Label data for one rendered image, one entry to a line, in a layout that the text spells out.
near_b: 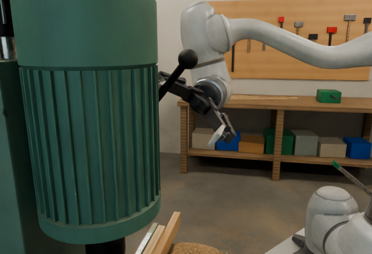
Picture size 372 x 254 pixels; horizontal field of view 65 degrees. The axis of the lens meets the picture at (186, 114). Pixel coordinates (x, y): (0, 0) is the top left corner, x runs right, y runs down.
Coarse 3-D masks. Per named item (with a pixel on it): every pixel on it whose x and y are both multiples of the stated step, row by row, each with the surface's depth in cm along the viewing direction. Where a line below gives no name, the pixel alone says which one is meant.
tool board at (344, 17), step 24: (264, 0) 334; (288, 0) 329; (312, 0) 325; (336, 0) 321; (360, 0) 316; (288, 24) 335; (312, 24) 331; (336, 24) 326; (360, 24) 322; (240, 48) 351; (264, 48) 344; (240, 72) 357; (264, 72) 352; (288, 72) 347; (312, 72) 342; (336, 72) 337; (360, 72) 333
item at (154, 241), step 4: (160, 228) 80; (164, 228) 81; (156, 232) 78; (160, 232) 78; (152, 236) 77; (156, 236) 77; (160, 236) 77; (152, 240) 75; (156, 240) 75; (148, 244) 74; (152, 244) 74; (156, 244) 74; (148, 248) 72; (152, 248) 72; (144, 252) 71; (148, 252) 71; (152, 252) 72
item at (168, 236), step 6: (174, 216) 87; (174, 222) 84; (168, 228) 82; (174, 228) 83; (168, 234) 79; (174, 234) 84; (162, 240) 77; (168, 240) 78; (156, 246) 74; (162, 246) 74; (168, 246) 78; (156, 252) 72; (162, 252) 73
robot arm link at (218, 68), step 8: (208, 64) 77; (216, 64) 77; (224, 64) 79; (192, 72) 80; (200, 72) 78; (208, 72) 77; (216, 72) 77; (224, 72) 78; (192, 80) 81; (224, 80) 78; (224, 104) 80
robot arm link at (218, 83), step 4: (208, 76) 75; (212, 76) 76; (200, 80) 72; (204, 80) 72; (208, 80) 71; (212, 80) 71; (216, 80) 73; (220, 80) 75; (196, 84) 72; (216, 84) 71; (220, 84) 72; (220, 88) 71; (224, 88) 74; (220, 92) 71; (224, 92) 72; (224, 96) 72; (224, 100) 73; (220, 104) 72
